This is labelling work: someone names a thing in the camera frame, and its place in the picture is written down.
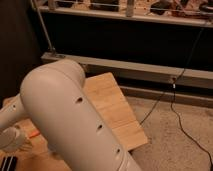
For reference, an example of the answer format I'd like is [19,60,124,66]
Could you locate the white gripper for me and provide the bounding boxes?
[0,127,33,152]

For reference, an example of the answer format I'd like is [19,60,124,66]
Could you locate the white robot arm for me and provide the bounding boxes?
[0,59,142,171]

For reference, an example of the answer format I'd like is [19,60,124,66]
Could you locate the orange toy carrot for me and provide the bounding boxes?
[29,131,40,138]

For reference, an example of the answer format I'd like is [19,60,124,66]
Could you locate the wooden table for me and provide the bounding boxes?
[0,71,149,171]

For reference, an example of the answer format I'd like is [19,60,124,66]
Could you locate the black cable on floor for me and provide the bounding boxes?
[139,26,213,171]

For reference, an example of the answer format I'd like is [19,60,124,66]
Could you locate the metal shelf frame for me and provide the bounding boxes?
[31,0,213,98]

